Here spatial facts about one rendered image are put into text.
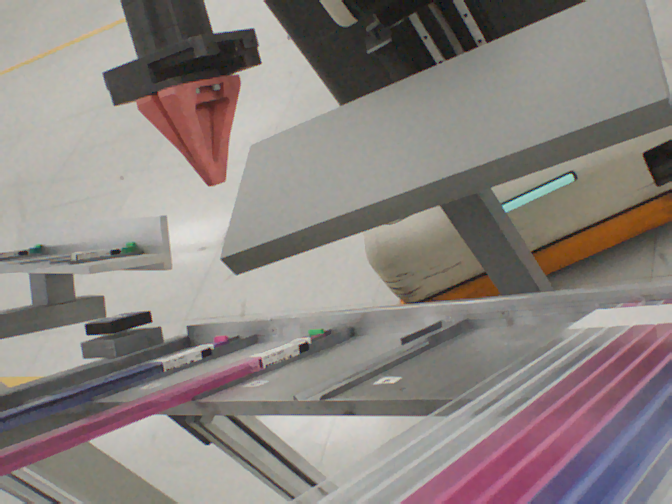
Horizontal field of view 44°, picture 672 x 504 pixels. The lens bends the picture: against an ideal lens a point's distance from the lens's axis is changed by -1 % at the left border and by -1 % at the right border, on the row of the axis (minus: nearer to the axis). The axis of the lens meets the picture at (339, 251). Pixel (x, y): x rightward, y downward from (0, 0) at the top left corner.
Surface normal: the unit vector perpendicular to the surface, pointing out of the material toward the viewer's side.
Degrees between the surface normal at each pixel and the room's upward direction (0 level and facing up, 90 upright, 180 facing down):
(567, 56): 0
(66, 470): 90
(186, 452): 0
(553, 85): 0
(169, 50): 55
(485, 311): 46
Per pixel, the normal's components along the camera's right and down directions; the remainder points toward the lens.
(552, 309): -0.58, 0.15
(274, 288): -0.52, -0.62
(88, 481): 0.76, 0.00
